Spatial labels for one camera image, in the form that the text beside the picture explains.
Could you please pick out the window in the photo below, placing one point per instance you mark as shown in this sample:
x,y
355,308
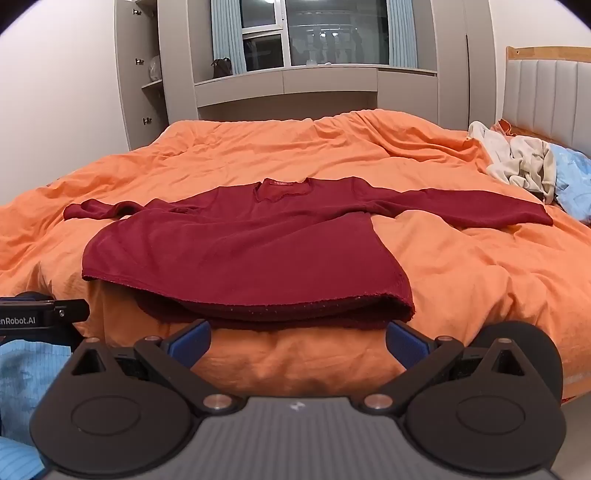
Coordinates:
x,y
332,32

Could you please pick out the grey closed-door wardrobe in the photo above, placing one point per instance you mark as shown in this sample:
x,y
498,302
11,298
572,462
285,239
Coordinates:
x,y
455,64

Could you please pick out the light blue printed cloth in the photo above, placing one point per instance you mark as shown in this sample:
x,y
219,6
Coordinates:
x,y
575,184

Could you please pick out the light blue curtain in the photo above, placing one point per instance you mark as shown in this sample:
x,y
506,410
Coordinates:
x,y
226,32
402,32

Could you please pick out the grey open-shelf wardrobe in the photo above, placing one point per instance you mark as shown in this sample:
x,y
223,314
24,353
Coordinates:
x,y
175,69

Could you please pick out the person's blue clothing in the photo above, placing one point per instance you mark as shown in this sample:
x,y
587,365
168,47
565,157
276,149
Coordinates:
x,y
27,383

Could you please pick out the dark red sweater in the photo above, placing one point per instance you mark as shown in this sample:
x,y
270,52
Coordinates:
x,y
240,249

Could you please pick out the beige clothes pile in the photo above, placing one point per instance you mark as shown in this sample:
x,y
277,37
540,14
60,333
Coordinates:
x,y
521,161

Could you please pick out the dark handbag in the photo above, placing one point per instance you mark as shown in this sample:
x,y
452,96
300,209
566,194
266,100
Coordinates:
x,y
222,68

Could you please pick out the grey padded wooden headboard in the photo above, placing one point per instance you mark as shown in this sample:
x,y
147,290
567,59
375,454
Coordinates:
x,y
545,92

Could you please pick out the grey window cabinet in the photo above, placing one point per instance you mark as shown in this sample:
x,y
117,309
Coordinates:
x,y
323,81

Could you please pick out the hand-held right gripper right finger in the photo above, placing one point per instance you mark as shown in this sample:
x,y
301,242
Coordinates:
x,y
408,344

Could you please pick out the orange blanket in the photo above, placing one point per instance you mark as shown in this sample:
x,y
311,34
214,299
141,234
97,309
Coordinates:
x,y
461,277

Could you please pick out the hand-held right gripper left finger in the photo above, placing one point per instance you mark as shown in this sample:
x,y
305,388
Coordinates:
x,y
189,344

